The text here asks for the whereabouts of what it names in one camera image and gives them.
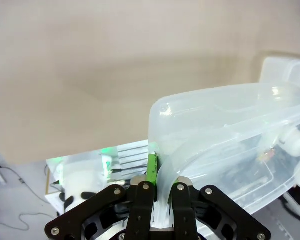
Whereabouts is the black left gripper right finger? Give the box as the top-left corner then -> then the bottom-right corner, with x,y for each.
170,175 -> 272,240

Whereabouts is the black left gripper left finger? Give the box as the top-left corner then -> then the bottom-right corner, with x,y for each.
44,151 -> 161,240

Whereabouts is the translucent plastic basket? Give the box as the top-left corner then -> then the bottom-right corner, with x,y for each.
148,81 -> 300,230
260,57 -> 300,88

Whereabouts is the clear bottle with pink label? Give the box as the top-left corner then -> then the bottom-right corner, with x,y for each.
259,146 -> 276,162

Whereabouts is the aluminium table frame rail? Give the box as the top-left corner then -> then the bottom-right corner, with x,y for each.
116,141 -> 151,181

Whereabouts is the thin floor cable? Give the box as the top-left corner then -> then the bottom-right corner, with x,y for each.
0,164 -> 50,201
18,211 -> 63,232

